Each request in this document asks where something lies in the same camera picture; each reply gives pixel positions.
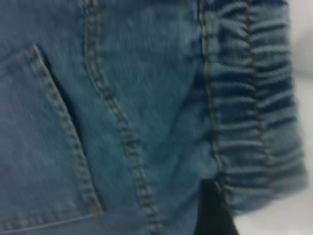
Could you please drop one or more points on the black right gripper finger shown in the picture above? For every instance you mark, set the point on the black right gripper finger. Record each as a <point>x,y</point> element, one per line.
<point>215,215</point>

